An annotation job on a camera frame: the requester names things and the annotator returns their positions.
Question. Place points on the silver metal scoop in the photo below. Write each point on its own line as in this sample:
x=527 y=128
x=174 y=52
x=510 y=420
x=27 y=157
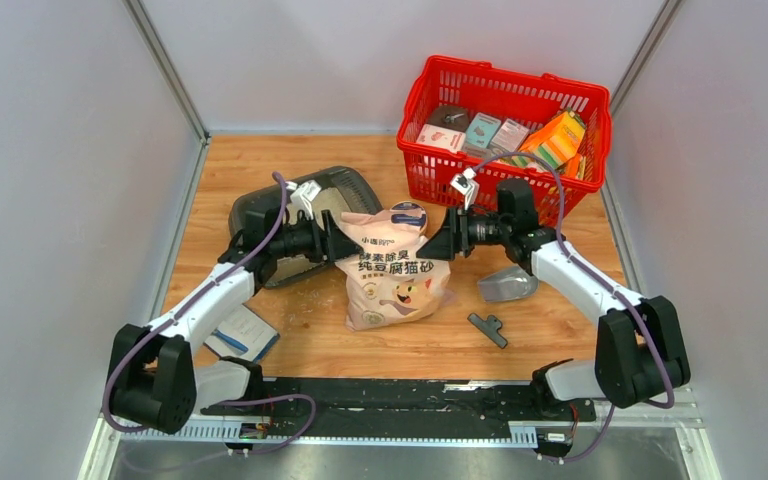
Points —
x=510 y=284

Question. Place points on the teal sponge pack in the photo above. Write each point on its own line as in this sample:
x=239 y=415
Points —
x=482 y=129

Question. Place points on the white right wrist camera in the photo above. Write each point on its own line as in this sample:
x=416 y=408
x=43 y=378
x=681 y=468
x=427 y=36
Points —
x=465 y=184

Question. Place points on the grey litter box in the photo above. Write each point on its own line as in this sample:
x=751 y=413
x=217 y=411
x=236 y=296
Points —
x=343 y=189

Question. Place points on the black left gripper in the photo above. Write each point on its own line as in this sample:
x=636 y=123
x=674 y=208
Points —
x=338 y=245

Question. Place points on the red shopping basket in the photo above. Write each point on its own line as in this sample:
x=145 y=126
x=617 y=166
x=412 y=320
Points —
x=530 y=100

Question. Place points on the blue razor box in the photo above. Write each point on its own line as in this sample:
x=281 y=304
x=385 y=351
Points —
x=244 y=335

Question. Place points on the black bag clip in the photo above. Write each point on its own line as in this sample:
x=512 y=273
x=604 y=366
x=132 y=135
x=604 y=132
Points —
x=490 y=327

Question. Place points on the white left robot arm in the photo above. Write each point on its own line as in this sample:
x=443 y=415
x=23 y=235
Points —
x=152 y=380

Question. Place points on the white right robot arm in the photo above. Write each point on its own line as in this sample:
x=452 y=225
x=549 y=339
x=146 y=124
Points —
x=640 y=355

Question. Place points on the pink cat litter bag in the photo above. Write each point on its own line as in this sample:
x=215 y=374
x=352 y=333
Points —
x=387 y=283

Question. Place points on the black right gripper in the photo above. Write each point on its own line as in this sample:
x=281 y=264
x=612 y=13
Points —
x=451 y=239

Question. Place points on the black mounting rail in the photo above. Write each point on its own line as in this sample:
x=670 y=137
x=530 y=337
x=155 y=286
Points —
x=403 y=408

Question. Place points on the yellow tape roll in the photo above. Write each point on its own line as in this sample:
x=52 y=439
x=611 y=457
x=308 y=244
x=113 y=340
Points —
x=409 y=213

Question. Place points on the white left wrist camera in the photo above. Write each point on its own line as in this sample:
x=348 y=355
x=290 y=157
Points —
x=302 y=196

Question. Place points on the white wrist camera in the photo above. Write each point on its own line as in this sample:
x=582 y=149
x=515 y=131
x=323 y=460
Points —
x=465 y=184
x=302 y=196

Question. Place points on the orange sponge pack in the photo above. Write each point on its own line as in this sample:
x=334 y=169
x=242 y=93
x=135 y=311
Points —
x=557 y=143

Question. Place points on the white Kamenoko sponge pack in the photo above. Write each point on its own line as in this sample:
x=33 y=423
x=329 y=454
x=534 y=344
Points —
x=441 y=137

